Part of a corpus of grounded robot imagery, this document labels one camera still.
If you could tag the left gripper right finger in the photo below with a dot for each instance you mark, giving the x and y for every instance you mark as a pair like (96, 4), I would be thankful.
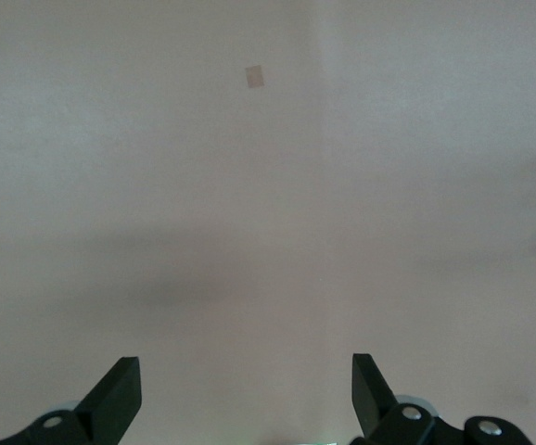
(374, 408)

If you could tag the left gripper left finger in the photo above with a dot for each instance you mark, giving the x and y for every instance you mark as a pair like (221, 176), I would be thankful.
(105, 408)

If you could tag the brown tape patch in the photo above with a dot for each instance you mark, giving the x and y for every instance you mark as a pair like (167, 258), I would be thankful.
(254, 77)

